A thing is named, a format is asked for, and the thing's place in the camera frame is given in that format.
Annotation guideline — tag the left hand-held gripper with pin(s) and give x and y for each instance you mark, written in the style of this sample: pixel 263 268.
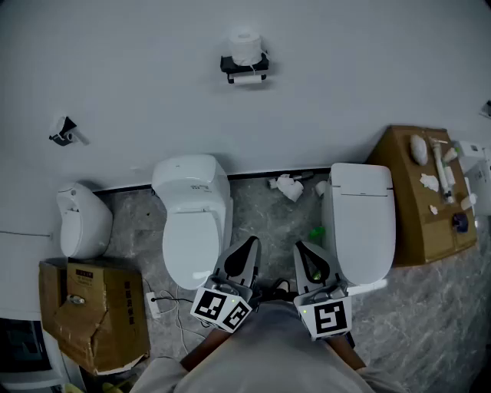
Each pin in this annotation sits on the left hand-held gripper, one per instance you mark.
pixel 215 307

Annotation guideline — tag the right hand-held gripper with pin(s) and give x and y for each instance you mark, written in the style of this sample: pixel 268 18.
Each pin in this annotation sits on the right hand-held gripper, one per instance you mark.
pixel 330 318

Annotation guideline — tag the white paper core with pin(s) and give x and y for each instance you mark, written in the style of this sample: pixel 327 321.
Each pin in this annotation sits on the white paper core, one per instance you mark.
pixel 247 80

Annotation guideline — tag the white toilet paper roll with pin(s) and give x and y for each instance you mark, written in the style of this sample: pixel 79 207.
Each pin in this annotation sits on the white toilet paper roll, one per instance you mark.
pixel 245 48

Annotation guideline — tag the person's right forearm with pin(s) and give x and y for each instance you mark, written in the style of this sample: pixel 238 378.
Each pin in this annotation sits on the person's right forearm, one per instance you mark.
pixel 347 353

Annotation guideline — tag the person's left forearm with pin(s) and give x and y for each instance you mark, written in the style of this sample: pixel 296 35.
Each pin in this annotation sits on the person's left forearm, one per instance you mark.
pixel 203 351

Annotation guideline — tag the white toilet with rounded tank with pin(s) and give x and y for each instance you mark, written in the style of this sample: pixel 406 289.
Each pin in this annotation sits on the white toilet with rounded tank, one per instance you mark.
pixel 192 230

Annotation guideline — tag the white boxy smart toilet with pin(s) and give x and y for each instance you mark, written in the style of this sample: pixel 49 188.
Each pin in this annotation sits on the white boxy smart toilet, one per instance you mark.
pixel 364 230

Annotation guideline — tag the small crumpled white paper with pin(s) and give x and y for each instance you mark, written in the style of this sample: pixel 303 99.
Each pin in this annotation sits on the small crumpled white paper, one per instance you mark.
pixel 429 182

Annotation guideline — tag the black toilet paper holder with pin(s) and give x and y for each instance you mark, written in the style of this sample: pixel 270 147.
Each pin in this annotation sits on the black toilet paper holder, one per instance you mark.
pixel 226 63

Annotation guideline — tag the person's black shoe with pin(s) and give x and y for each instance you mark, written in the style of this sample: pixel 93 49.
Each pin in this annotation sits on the person's black shoe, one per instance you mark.
pixel 282 291

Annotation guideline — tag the green plastic bottle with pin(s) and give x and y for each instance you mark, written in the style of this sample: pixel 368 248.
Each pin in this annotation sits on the green plastic bottle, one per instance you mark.
pixel 317 232

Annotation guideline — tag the discarded white paper tube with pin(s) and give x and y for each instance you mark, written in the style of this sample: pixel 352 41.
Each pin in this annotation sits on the discarded white paper tube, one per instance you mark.
pixel 320 188

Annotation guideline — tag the person's light grey shirt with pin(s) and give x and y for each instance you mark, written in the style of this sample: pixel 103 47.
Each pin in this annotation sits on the person's light grey shirt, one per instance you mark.
pixel 276 353

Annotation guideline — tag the white power strip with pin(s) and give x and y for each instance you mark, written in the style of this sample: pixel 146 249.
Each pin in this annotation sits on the white power strip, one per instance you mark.
pixel 153 305

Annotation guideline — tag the large brown cardboard box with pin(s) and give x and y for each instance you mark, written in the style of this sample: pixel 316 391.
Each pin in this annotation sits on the large brown cardboard box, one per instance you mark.
pixel 406 230

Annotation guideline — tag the tiny white paper scrap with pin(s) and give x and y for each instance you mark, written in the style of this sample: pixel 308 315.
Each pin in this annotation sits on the tiny white paper scrap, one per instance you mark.
pixel 433 209

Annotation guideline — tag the torn printed cardboard box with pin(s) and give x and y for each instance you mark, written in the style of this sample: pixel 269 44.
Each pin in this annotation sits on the torn printed cardboard box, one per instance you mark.
pixel 111 318

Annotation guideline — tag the dark blue round object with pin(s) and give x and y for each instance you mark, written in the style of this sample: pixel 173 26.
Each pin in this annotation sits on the dark blue round object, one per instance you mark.
pixel 460 222

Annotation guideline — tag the white wrapped oval object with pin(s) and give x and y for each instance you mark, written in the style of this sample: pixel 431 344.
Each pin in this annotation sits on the white wrapped oval object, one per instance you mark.
pixel 419 150

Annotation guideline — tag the white urinal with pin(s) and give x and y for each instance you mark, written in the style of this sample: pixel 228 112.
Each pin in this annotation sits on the white urinal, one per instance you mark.
pixel 84 222

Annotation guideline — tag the white plastic drain pipe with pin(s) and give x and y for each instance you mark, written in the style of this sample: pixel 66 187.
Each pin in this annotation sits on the white plastic drain pipe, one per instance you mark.
pixel 441 169

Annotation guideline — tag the small white bottle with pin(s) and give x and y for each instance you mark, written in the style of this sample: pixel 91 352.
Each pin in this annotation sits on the small white bottle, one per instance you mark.
pixel 76 299

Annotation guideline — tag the white cylindrical cap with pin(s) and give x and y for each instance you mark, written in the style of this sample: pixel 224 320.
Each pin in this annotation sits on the white cylindrical cap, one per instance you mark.
pixel 468 202

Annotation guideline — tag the yellow object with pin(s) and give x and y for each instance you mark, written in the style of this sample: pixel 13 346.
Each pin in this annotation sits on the yellow object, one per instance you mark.
pixel 111 387

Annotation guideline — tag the white fitting with green tip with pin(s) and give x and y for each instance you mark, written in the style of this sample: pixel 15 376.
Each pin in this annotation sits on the white fitting with green tip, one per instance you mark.
pixel 450 154

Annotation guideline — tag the white appliance with dark panel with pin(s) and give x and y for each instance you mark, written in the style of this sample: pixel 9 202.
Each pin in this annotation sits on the white appliance with dark panel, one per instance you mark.
pixel 23 353

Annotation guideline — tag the thin metal wall rod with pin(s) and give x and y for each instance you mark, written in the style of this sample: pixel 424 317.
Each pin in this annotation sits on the thin metal wall rod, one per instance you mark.
pixel 27 233

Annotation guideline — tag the black wall bracket with pipe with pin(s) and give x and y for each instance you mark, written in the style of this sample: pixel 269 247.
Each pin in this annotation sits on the black wall bracket with pipe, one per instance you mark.
pixel 66 126

